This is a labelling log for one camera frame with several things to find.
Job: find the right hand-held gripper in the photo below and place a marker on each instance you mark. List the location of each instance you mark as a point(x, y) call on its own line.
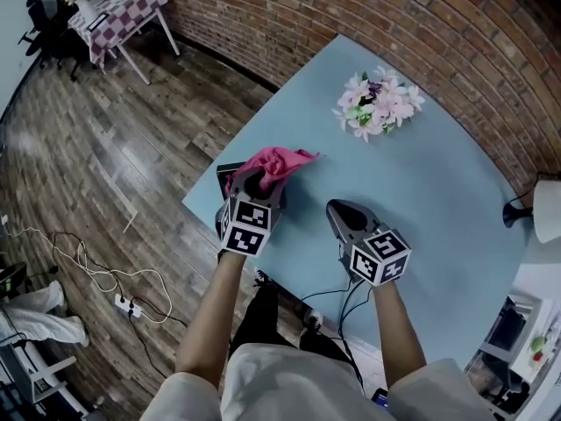
point(379, 257)

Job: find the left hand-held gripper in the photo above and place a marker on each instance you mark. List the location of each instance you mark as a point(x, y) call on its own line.
point(245, 228)

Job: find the pink cloth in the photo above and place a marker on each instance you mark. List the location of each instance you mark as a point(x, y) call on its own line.
point(276, 165)

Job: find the black keypad device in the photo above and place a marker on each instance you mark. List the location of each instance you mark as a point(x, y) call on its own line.
point(225, 173)

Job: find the person's left forearm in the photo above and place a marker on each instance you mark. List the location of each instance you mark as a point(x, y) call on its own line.
point(210, 323)

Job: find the person's right forearm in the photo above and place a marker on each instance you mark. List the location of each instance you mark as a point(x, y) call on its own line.
point(396, 327)

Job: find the checkered cloth table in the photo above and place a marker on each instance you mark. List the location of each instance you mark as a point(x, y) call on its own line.
point(127, 11)

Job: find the person's left shoe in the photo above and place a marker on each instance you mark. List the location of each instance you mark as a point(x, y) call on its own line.
point(264, 279)

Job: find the person's shoe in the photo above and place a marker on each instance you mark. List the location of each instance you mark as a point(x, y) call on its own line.
point(264, 279)
point(313, 323)

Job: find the person's right shoe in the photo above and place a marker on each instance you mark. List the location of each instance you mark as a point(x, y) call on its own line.
point(313, 323)

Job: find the pink flowers in white pot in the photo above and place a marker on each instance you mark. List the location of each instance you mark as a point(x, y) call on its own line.
point(379, 103)

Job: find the pale wooden strip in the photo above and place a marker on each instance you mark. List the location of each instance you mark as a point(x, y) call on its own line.
point(130, 216)

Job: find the person's black trousers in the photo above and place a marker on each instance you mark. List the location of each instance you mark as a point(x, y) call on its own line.
point(256, 323)

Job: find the person's white shirt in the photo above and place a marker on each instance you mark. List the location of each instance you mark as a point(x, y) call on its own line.
point(307, 388)

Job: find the blue screen phone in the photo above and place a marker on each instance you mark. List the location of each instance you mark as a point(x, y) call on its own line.
point(380, 399)

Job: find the white shade table lamp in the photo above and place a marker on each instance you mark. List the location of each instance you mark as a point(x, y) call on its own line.
point(548, 211)

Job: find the white shelf unit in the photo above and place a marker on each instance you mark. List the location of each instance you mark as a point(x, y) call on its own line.
point(521, 344)

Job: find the black framed tablet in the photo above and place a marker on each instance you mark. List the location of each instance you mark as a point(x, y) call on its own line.
point(97, 22)

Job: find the black office chair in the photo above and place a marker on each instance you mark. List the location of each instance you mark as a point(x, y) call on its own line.
point(37, 24)
point(63, 46)

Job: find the white vase with flowers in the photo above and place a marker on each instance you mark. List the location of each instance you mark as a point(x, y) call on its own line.
point(84, 7)

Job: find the black rounded shell object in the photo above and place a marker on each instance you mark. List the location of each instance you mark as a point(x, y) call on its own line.
point(11, 281)

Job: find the white frame table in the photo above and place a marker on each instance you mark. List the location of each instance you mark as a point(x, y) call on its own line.
point(30, 380)

